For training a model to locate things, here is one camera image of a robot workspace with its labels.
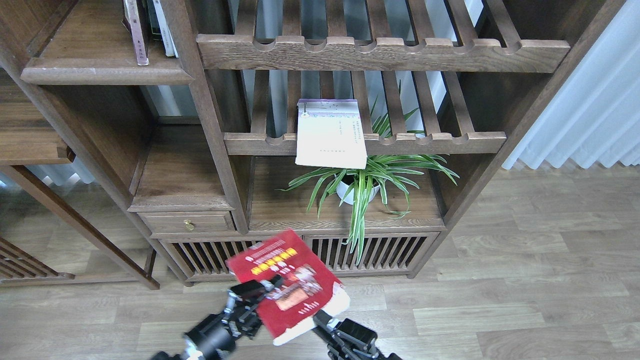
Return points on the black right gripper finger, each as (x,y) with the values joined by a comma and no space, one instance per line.
(324,321)

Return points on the red paperback book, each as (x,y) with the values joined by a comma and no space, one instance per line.
(309,286)

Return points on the dark wooden bookshelf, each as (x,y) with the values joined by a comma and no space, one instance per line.
(211,136)

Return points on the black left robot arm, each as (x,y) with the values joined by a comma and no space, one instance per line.
(170,356)

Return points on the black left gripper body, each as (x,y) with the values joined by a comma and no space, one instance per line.
(214,338)

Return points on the maroon book white characters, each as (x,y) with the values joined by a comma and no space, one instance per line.
(135,20)

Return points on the white upright book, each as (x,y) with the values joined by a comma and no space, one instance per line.
(163,29)

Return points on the white plant pot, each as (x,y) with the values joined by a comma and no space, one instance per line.
(344,184)

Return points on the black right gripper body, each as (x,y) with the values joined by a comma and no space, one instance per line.
(349,340)

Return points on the white pleated curtain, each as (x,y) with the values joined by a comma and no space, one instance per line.
(594,119)

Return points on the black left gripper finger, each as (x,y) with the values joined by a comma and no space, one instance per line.
(254,290)

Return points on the white lavender paperback book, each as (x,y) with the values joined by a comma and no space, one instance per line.
(329,134)

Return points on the green spine upright book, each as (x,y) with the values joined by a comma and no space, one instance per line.
(155,30)

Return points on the wooden side rack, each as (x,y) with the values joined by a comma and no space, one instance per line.
(18,267)

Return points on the brass drawer knob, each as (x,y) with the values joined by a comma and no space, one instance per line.
(188,225)

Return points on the green spider plant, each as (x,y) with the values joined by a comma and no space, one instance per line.
(385,169)

